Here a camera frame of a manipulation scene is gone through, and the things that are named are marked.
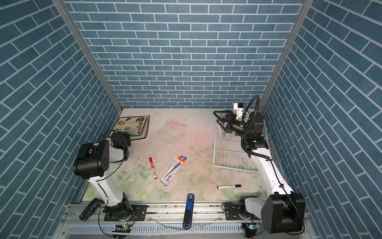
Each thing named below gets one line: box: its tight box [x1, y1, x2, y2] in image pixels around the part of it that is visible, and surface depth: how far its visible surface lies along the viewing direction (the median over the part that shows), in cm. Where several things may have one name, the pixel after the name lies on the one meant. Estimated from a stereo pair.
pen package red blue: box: [160, 155, 188, 187], surface depth 89 cm
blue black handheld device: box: [183, 193, 195, 231], surface depth 75 cm
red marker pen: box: [149, 157, 158, 180], surface depth 91 cm
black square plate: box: [109, 115, 151, 141], surface depth 104 cm
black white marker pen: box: [216, 184, 242, 189], surface depth 84 cm
